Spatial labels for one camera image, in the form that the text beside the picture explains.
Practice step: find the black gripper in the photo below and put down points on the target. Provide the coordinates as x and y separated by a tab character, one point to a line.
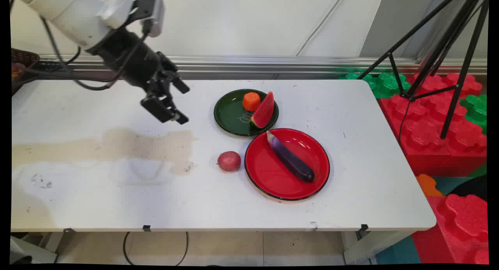
132	61

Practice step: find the purple eggplant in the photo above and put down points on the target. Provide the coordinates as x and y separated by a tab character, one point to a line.
290	158

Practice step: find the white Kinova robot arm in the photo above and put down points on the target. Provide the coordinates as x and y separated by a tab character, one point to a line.
74	18

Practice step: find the dark green round plate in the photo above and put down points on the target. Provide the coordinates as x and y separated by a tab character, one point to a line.
232	114

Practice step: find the orange carrot piece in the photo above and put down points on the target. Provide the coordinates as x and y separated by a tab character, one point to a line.
251	101

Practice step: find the red round apple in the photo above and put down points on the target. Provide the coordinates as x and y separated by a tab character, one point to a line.
229	161

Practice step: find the red watermelon slice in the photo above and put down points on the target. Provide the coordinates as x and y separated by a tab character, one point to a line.
264	112

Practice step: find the black table edge clip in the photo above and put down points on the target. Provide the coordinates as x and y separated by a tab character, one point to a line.
364	227
146	228
69	230

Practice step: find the red round plate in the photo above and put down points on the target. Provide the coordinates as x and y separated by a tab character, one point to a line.
286	166

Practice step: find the brown woven basket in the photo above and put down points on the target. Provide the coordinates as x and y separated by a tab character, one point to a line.
21	59

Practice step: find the green foam block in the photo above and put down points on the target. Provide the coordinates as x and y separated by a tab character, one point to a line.
384	84
476	110

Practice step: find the white table leg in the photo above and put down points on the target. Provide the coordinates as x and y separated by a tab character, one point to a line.
370	246

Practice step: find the large red foam block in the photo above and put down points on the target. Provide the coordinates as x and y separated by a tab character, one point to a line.
432	129

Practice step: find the orange foam block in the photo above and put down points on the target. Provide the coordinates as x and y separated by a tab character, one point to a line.
427	185

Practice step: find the teal foam floor mat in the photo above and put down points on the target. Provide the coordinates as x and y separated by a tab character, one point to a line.
397	252

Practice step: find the black tripod stand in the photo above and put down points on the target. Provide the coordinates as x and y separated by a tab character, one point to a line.
444	47

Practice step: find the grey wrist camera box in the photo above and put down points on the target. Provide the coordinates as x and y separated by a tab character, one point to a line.
154	12

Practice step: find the aluminium wall rail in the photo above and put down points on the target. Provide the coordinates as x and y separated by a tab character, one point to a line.
273	64

